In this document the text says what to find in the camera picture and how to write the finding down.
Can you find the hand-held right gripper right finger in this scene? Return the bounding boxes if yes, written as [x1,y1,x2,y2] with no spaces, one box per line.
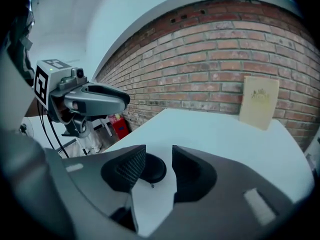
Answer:
[171,144,218,203]

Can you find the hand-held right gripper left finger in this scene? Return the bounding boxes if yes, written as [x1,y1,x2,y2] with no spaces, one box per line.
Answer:
[100,144,147,194]

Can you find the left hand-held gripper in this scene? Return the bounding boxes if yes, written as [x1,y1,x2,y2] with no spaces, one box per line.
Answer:
[33,58,131,138]

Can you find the black glasses case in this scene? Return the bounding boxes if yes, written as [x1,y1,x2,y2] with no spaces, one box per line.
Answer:
[139,152,168,188]

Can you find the person's left forearm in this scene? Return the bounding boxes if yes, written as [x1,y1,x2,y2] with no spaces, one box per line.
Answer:
[24,97,49,118]

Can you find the red box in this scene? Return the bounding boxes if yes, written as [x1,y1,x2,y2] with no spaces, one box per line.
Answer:
[111,113,130,141]

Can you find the person's plaid shirt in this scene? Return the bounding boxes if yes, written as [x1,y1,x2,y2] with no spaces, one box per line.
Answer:
[4,0,36,87]

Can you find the beige printed card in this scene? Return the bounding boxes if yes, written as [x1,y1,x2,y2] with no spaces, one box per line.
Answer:
[238,75,281,131]

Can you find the black cable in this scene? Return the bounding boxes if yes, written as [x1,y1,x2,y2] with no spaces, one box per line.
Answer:
[36,100,70,159]

